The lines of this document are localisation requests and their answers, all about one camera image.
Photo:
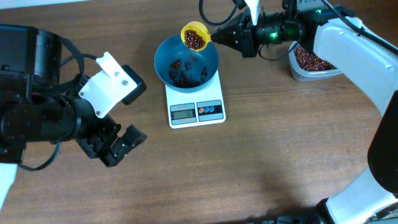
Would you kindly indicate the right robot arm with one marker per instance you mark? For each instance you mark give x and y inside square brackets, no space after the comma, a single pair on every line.
[336,35]

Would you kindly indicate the red beans in scoop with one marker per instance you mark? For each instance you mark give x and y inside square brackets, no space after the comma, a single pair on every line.
[192,40]

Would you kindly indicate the yellow measuring scoop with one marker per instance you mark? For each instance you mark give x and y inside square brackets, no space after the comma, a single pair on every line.
[201,30]

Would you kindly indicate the white digital kitchen scale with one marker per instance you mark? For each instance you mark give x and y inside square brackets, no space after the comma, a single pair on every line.
[199,108]

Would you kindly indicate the blue plastic bowl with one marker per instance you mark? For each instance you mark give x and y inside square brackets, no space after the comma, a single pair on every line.
[172,49]

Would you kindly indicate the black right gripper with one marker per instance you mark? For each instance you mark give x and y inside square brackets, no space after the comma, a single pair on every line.
[246,35]

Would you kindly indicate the clear plastic container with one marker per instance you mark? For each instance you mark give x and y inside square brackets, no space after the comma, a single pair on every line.
[302,75]

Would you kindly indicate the red adzuki beans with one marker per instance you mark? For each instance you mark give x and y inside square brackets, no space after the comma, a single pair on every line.
[311,62]

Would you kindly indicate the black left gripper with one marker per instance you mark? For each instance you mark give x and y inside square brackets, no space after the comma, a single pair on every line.
[104,140]

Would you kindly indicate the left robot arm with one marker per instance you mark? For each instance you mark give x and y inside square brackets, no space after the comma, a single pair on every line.
[47,97]

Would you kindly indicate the red beans in bowl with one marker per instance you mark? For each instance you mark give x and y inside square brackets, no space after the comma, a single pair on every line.
[187,73]

